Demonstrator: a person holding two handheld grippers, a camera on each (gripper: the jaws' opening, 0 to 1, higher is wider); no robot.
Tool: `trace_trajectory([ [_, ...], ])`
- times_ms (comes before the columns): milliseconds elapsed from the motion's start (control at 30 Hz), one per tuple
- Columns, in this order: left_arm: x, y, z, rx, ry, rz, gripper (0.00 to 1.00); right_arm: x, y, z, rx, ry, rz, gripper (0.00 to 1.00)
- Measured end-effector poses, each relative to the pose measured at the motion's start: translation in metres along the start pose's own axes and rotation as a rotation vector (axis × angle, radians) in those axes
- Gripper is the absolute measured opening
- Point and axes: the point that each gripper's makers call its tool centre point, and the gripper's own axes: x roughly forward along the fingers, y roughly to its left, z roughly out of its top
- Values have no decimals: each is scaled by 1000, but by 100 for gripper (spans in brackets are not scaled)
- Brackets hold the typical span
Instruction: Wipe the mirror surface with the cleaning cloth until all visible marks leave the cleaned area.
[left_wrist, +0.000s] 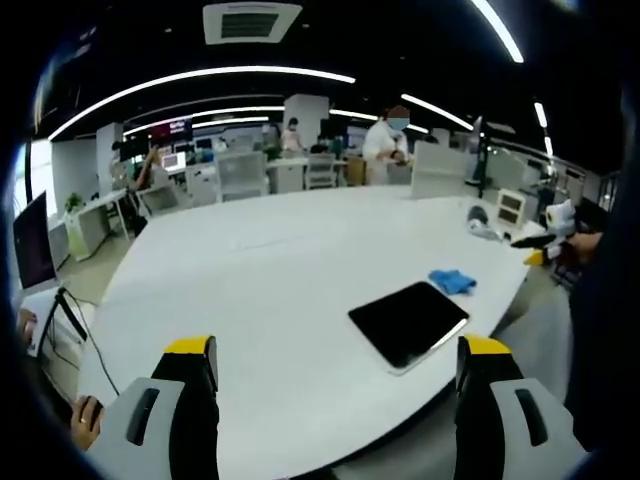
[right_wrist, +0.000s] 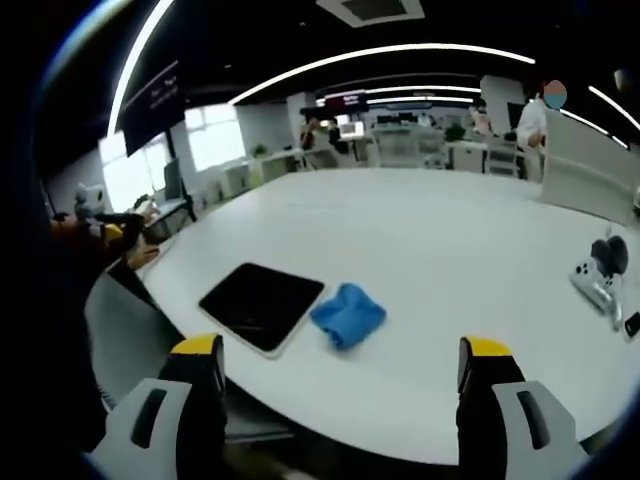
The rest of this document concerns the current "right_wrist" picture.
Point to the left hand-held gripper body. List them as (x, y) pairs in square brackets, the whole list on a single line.
[(90, 200)]

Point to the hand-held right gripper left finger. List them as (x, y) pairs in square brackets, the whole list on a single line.
[(165, 430)]

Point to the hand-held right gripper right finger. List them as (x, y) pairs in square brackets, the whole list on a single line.
[(520, 430)]

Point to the black tablet white edge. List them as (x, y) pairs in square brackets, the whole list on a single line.
[(261, 307)]

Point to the blue cleaning cloth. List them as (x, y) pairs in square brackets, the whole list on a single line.
[(347, 316)]

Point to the person's left hand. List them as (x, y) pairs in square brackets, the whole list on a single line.
[(142, 257)]

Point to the black display stand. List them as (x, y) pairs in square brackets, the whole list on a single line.
[(181, 175)]

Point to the white office chair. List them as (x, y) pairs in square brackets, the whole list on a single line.
[(131, 340)]

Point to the large dark display screen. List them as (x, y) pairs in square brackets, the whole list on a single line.
[(151, 107)]

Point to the white game controller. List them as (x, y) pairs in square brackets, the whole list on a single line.
[(595, 287)]

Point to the black headset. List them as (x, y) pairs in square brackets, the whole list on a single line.
[(611, 254)]

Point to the white shelf cart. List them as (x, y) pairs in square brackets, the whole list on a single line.
[(502, 156)]

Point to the green potted plant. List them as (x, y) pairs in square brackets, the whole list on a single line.
[(454, 133)]

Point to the long curved ceiling light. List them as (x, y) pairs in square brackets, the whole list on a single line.
[(380, 57)]

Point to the ceiling air vent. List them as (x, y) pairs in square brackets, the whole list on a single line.
[(371, 10)]

